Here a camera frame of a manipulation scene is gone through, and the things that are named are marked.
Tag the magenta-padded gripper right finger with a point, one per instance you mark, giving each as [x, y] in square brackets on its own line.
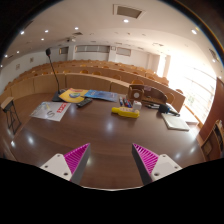
[160, 166]

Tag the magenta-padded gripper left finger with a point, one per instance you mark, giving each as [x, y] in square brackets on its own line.
[63, 165]

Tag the white book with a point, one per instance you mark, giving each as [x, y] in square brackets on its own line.
[175, 122]

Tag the white printed sheet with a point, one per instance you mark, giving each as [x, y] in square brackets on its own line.
[50, 111]

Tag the black remote control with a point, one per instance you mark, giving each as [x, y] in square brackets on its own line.
[84, 102]

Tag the yellow book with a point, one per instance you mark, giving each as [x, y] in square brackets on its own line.
[72, 95]

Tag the red marker pen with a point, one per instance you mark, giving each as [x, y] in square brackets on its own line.
[125, 102]

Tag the wooden desk organizer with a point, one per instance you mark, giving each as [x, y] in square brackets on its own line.
[146, 93]

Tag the blue book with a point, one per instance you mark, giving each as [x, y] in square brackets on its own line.
[101, 95]

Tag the rows of wooden seats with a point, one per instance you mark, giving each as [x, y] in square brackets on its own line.
[86, 81]

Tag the ceiling projector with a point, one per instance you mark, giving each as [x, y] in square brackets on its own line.
[71, 39]

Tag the ceiling lights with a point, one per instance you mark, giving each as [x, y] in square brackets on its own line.
[126, 20]

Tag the ceiling air vent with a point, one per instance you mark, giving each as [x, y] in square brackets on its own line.
[128, 11]

